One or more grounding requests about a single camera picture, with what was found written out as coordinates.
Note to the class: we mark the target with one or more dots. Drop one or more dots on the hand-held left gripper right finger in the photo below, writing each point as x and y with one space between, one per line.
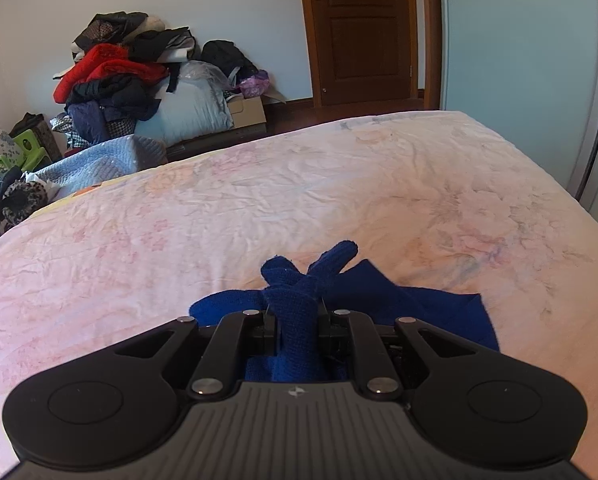
329 332

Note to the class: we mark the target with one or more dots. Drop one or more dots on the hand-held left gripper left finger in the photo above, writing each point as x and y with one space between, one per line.
260 332

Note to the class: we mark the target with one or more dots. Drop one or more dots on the blue knit glove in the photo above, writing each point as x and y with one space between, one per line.
419 305
299 310

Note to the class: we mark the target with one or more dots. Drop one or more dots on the navy and black clothes pile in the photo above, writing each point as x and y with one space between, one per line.
109 105

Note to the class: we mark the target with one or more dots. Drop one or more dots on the bed with pink floral sheet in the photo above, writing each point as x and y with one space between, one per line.
329 195

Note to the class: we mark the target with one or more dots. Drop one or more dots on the cardboard box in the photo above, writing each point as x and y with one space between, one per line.
249 112

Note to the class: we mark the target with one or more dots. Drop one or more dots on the light blue bedding bundle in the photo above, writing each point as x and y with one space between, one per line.
189 112

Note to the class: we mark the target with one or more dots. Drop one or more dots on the light blue quilted blanket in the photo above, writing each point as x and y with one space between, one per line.
99 162

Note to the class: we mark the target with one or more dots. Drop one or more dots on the purple bag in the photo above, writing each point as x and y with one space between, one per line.
255 84

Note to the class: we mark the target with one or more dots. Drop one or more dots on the clear plastic bag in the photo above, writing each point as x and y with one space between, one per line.
201 71

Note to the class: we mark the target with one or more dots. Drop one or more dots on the leopard print fuzzy slippers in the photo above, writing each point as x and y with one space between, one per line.
21 200

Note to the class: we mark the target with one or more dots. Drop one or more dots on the brown patterned bag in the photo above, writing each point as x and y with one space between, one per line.
41 132

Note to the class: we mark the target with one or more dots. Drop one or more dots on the green plastic stool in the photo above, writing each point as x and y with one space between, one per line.
24 152

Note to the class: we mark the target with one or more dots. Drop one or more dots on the black and white garment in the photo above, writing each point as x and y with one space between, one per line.
166 45

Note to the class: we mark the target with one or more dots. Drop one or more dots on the brown wooden door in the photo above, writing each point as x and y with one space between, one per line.
364 30

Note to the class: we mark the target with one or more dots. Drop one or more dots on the red garment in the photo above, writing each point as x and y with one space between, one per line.
104 67

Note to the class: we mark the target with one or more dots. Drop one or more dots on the brown patterned dark jacket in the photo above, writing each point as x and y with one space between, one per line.
109 27

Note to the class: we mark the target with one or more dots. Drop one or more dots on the pale sliding wardrobe door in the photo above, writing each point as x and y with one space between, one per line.
519 50

